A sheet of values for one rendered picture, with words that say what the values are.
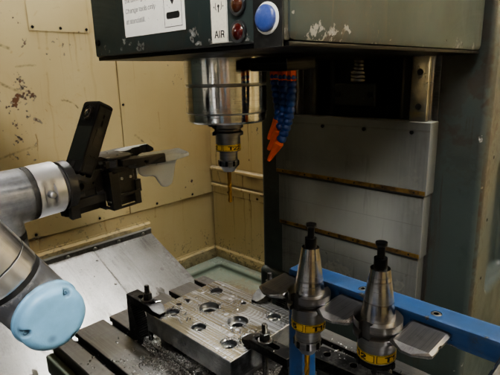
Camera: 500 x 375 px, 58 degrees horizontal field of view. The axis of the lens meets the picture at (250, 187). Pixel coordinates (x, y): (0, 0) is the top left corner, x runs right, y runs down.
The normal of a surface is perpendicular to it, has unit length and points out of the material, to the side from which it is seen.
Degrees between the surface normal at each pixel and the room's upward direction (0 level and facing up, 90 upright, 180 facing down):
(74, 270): 24
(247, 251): 90
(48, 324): 90
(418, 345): 0
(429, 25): 90
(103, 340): 0
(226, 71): 90
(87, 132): 63
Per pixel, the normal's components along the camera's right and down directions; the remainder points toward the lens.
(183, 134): 0.72, 0.15
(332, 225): -0.69, 0.19
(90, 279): 0.27, -0.83
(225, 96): 0.00, 0.25
